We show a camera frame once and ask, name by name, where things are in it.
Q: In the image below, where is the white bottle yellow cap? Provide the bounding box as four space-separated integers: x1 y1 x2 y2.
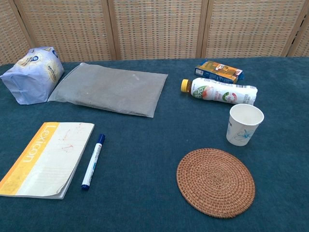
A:
181 77 258 106

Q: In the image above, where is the white paper cup blue flower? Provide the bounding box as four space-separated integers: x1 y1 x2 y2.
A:
226 104 265 147

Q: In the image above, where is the round woven rattan coaster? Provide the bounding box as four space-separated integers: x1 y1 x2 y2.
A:
176 148 256 219

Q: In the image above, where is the teal fabric tablecloth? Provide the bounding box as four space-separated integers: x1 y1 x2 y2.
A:
0 56 309 232

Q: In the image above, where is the grey frosted plastic pouch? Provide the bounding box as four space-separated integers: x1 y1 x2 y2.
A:
47 62 169 118

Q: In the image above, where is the blue white marker pen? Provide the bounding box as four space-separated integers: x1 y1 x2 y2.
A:
81 133 106 190

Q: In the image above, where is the orange blue carton box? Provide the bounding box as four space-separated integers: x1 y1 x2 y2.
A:
194 60 245 84

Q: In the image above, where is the woven wooden folding screen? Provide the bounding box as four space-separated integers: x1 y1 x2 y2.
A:
0 0 309 66

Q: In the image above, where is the yellow white Lexicon notebook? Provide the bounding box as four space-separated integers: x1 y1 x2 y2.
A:
0 122 95 200

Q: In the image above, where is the pale blue tissue pack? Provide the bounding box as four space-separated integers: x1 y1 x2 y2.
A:
0 47 65 105

